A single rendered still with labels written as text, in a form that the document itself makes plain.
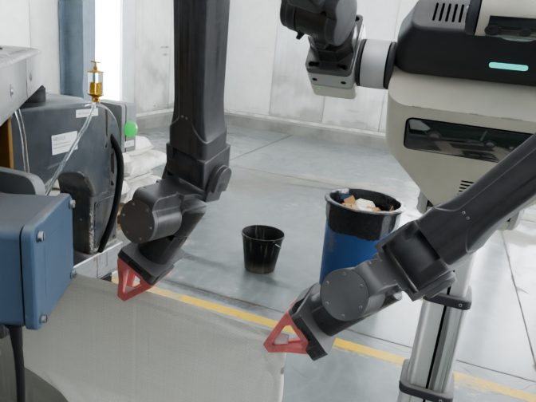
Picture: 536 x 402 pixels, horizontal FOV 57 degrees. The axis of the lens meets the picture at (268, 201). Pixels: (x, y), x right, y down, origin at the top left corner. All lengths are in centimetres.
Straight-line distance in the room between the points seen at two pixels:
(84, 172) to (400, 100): 56
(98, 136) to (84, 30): 567
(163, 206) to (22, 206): 22
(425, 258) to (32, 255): 41
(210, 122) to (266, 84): 854
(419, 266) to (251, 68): 876
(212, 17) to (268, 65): 859
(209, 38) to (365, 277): 31
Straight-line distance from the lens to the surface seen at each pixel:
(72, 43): 679
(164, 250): 73
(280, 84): 909
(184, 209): 68
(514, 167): 53
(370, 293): 54
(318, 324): 65
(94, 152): 89
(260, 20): 925
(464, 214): 56
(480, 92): 95
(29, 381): 161
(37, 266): 43
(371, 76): 97
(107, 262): 99
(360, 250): 288
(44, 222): 44
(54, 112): 81
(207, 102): 62
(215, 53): 60
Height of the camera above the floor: 145
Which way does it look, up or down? 17 degrees down
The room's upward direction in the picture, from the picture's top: 6 degrees clockwise
